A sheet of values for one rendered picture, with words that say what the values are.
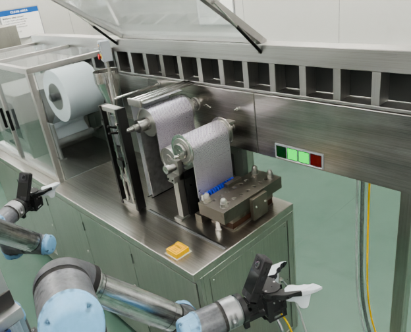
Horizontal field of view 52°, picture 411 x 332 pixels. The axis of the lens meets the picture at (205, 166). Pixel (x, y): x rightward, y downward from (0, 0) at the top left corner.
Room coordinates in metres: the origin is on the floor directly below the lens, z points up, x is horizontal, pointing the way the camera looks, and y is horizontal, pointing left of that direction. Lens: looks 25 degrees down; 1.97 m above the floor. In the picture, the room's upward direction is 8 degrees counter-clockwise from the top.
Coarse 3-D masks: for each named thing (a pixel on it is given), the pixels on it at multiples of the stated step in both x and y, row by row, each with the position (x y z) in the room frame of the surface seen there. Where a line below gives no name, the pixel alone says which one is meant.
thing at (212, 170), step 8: (216, 152) 1.80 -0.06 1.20; (224, 152) 1.83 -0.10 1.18; (200, 160) 1.74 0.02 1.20; (208, 160) 1.77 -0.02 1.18; (216, 160) 1.80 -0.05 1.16; (224, 160) 1.83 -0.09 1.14; (200, 168) 1.73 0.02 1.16; (208, 168) 1.76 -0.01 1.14; (216, 168) 1.79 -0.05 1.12; (224, 168) 1.83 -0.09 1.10; (232, 168) 1.86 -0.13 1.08; (200, 176) 1.73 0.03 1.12; (208, 176) 1.76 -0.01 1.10; (216, 176) 1.79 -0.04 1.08; (224, 176) 1.82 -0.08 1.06; (232, 176) 1.86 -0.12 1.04; (200, 184) 1.72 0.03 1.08; (208, 184) 1.75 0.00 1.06; (216, 184) 1.79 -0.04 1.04; (200, 192) 1.72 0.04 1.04
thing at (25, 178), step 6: (24, 174) 1.55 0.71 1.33; (30, 174) 1.55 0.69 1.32; (18, 180) 1.54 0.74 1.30; (24, 180) 1.53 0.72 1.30; (30, 180) 1.54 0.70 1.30; (18, 186) 1.53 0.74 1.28; (24, 186) 1.52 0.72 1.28; (30, 186) 1.54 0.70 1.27; (18, 192) 1.52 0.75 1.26; (24, 192) 1.51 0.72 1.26; (24, 198) 1.50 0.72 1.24
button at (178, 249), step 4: (176, 244) 1.51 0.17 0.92; (180, 244) 1.50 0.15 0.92; (168, 248) 1.49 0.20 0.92; (172, 248) 1.48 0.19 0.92; (176, 248) 1.48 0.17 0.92; (180, 248) 1.47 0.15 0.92; (184, 248) 1.47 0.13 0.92; (188, 248) 1.48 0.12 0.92; (168, 252) 1.48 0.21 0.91; (172, 252) 1.46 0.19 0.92; (176, 252) 1.45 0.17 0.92; (180, 252) 1.45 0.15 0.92; (184, 252) 1.46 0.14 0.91; (176, 256) 1.44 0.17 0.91; (180, 256) 1.45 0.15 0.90
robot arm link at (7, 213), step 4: (4, 208) 1.42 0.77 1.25; (8, 208) 1.42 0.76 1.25; (12, 208) 1.43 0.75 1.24; (0, 212) 1.39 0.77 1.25; (4, 212) 1.39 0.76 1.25; (8, 212) 1.40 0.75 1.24; (12, 212) 1.41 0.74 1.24; (16, 212) 1.42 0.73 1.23; (0, 216) 1.37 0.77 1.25; (4, 216) 1.38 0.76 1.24; (8, 216) 1.38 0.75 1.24; (12, 216) 1.40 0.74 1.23; (16, 216) 1.42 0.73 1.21; (8, 220) 1.37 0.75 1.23; (12, 220) 1.39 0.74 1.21; (16, 220) 1.42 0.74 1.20
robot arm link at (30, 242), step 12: (0, 228) 1.17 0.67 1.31; (12, 228) 1.22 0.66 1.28; (24, 228) 1.29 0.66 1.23; (0, 240) 1.18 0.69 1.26; (12, 240) 1.21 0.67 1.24; (24, 240) 1.25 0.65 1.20; (36, 240) 1.30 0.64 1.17; (48, 240) 1.33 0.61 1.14; (24, 252) 1.33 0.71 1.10; (36, 252) 1.31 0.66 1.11; (48, 252) 1.31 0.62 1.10
